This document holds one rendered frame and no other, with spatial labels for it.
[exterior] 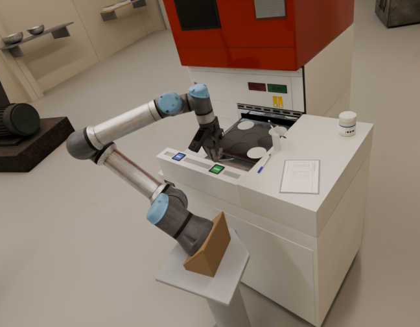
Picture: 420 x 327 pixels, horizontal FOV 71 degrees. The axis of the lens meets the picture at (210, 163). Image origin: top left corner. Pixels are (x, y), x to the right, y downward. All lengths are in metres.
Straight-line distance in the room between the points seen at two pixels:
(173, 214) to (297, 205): 0.46
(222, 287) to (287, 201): 0.39
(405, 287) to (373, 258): 0.23
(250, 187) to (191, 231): 0.32
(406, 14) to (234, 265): 5.68
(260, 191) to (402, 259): 1.27
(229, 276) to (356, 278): 1.12
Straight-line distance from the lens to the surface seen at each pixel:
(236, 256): 1.20
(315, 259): 1.34
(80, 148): 1.16
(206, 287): 1.15
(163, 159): 1.59
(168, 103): 1.04
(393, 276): 2.17
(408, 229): 2.42
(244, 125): 1.79
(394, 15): 6.31
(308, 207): 1.13
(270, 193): 1.19
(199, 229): 1.09
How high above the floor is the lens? 1.78
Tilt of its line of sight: 35 degrees down
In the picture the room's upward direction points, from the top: 16 degrees counter-clockwise
